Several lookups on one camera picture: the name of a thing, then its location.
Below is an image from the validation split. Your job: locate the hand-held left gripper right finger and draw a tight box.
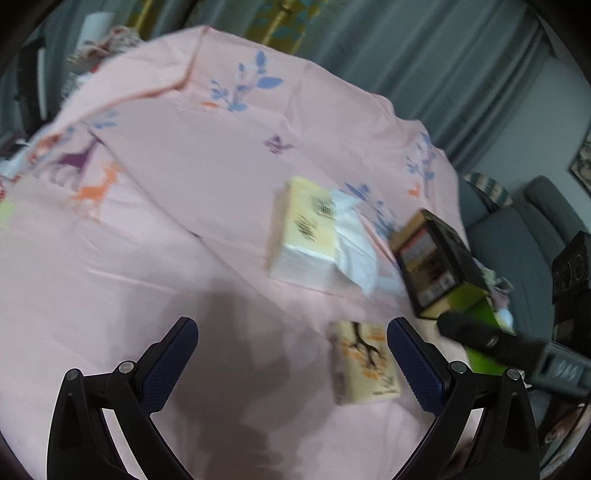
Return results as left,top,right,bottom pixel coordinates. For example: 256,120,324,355
387,316,541,480

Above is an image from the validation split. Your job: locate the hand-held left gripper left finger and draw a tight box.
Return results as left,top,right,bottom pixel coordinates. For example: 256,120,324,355
46,316,200,480

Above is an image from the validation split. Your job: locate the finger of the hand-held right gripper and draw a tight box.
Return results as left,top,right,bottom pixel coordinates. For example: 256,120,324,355
436,311,550,370

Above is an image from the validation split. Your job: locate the green storage bin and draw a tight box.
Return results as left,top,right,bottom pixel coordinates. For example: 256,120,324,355
466,295,518,377

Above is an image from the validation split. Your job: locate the small yellow tissue pack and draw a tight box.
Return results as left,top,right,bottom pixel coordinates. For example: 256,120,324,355
328,320,402,407

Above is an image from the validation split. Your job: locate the purple fleece cloth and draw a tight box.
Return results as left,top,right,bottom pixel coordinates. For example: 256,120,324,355
480,268,514,308

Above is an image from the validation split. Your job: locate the black tin box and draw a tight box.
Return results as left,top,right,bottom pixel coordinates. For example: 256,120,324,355
390,209,491,320

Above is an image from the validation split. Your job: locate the beige cloth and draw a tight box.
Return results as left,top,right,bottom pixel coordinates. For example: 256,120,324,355
538,399,591,467

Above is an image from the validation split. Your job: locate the grey sofa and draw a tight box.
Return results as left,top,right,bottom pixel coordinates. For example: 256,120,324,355
457,173,591,333

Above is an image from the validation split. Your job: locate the patterned cushion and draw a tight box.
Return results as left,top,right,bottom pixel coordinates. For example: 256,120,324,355
466,172,513,208

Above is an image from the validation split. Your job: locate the large yellow tissue pack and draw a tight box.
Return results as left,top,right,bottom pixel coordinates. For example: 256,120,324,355
268,175,384,296

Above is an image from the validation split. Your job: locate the pink printed bedsheet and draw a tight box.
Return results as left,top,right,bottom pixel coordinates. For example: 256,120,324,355
0,25,509,480

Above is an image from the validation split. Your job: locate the grey curtain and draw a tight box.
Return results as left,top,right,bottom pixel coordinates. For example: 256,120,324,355
295,0,568,171

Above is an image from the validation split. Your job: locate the pink cloth pile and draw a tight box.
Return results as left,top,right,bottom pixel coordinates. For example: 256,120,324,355
69,25,144,70

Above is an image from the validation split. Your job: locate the yellow patterned curtain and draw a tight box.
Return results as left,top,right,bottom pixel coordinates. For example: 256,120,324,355
134,0,333,51

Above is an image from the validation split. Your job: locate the framed wall picture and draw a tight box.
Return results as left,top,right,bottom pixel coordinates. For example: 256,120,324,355
570,138,591,190

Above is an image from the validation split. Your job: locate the dark furniture frame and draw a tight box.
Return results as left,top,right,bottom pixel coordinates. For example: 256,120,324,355
14,41,51,125

